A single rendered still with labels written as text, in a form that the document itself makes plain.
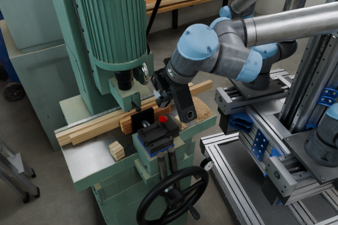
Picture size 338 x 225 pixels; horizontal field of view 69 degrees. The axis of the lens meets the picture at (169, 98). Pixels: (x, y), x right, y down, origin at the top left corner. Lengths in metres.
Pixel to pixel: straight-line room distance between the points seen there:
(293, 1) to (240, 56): 0.79
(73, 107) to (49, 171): 0.92
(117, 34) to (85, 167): 0.46
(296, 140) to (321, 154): 0.12
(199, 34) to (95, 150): 0.61
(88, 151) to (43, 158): 1.31
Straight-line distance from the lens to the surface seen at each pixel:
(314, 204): 1.80
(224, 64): 0.55
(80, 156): 0.95
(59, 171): 2.11
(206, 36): 0.52
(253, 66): 0.57
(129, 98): 0.89
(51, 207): 1.97
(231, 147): 1.86
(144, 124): 0.92
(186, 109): 0.67
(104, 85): 0.99
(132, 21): 0.72
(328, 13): 0.74
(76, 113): 1.27
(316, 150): 1.12
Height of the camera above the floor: 1.62
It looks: 40 degrees down
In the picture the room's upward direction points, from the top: straight up
